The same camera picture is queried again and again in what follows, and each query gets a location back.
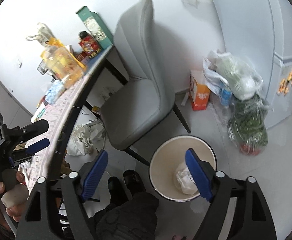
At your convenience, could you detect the white fridge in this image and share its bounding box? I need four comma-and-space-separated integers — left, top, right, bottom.
213, 0, 292, 128

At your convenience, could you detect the tall green box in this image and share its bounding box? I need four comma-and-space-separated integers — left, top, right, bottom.
76, 6, 113, 49

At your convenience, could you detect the clear bag of greens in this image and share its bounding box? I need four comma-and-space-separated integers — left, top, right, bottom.
227, 94, 269, 156

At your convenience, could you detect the clear plastic jar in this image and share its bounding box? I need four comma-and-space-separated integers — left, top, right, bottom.
41, 51, 84, 89

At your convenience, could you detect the orange white carton box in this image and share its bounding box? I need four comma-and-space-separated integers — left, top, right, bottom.
189, 70, 211, 111

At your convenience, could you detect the white tissue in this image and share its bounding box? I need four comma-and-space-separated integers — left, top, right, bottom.
174, 162, 199, 195

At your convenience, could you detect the white plastic grocery bag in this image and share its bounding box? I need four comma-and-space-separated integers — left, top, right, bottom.
202, 50, 263, 101

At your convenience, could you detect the printed paper bag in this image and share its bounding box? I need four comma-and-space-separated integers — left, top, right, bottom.
26, 23, 56, 47

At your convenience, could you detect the yellow snack bag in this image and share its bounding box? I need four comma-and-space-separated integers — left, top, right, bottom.
43, 37, 68, 57

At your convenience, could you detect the grey door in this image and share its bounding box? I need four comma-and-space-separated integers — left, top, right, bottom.
0, 81, 32, 128

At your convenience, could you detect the grey upholstered chair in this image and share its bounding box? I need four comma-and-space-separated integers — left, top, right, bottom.
100, 0, 191, 165

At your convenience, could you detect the beige round trash bin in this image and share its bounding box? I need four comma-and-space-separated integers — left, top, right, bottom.
149, 135, 217, 203

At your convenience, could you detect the pink patterned tablecloth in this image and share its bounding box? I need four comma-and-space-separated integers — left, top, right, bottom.
21, 76, 92, 193

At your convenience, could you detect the red decorated tin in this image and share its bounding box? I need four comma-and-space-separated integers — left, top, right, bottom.
79, 31, 102, 59

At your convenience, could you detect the blue tissue pack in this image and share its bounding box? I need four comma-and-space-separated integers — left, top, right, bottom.
44, 80, 66, 104

